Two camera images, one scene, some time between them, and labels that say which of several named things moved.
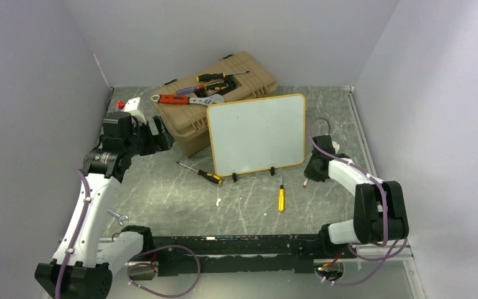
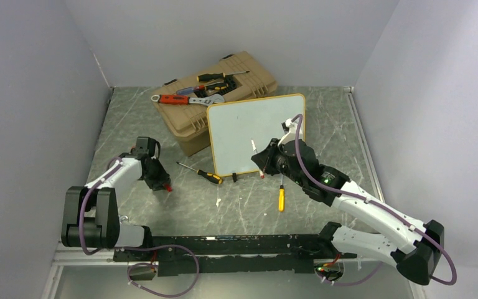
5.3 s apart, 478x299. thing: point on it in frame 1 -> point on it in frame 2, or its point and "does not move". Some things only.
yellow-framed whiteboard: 257,134 does not move
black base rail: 238,254 does not move
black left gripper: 164,141 -> 163,177
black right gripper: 309,174 -> 264,159
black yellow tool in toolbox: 216,86 does not move
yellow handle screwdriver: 281,197 does not move
